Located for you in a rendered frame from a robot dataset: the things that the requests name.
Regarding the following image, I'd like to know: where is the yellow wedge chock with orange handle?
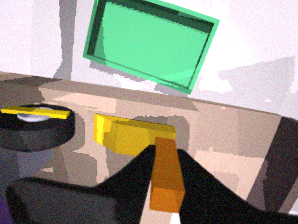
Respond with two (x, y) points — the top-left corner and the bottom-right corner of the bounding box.
(93, 113), (185, 214)

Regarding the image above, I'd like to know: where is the green tray floor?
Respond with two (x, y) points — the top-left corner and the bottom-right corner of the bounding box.
(94, 0), (210, 87)

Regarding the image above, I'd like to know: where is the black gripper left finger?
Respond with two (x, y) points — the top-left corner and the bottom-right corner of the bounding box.
(6, 144), (156, 224)

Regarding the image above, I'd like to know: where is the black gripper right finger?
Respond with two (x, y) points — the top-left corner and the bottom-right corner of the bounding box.
(177, 149), (298, 224)

